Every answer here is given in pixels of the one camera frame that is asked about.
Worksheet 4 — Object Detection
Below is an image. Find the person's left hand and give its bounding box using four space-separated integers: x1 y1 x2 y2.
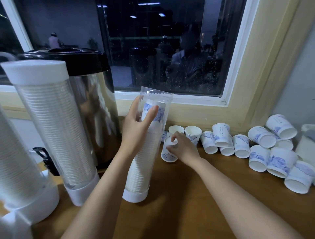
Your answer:
120 96 159 159

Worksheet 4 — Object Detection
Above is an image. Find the person's right hand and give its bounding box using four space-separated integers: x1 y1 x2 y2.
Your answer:
166 131 203 169

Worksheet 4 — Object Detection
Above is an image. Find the single blue-printed paper cup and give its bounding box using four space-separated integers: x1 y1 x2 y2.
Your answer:
160 135 179 163

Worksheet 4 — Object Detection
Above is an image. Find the nested stack of paper cups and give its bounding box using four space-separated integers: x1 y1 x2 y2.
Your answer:
124 101 168 194
0 113 50 205
15 85 95 188

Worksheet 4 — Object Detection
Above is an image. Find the pile of paper cups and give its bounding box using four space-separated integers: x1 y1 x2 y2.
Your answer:
161 114 315 194

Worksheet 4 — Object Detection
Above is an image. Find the white tube cap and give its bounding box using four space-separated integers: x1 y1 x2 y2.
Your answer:
0 59 70 86

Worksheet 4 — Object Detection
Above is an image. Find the person's left forearm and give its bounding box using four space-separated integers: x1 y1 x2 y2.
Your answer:
61 150 136 239

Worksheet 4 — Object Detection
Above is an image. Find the person's right forearm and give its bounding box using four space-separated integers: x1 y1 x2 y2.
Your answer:
192 158 306 239

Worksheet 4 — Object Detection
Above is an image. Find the stainless steel water dispenser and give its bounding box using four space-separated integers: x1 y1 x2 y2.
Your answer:
16 48 122 177

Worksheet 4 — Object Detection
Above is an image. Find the white framed window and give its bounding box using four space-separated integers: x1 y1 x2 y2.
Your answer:
0 0 301 121

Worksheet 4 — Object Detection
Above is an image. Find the translucent plastic box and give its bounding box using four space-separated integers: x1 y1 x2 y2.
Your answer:
294 123 315 169

